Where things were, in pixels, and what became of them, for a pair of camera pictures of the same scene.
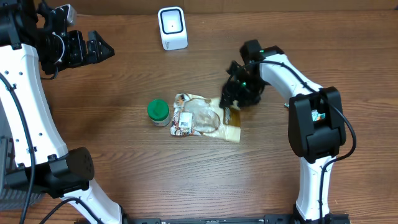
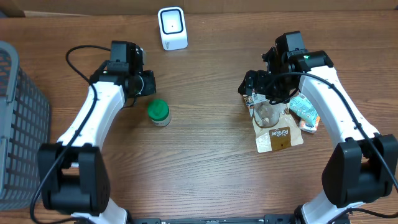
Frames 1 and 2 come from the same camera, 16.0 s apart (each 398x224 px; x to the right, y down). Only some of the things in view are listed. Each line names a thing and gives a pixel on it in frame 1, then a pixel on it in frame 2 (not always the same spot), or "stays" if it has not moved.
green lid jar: x=158 y=111 stays
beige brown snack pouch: x=193 y=116 -> x=275 y=126
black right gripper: x=231 y=89 -> x=262 y=78
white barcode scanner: x=173 y=28 stays
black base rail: x=333 y=218 stays
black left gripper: x=83 y=54 -> x=150 y=84
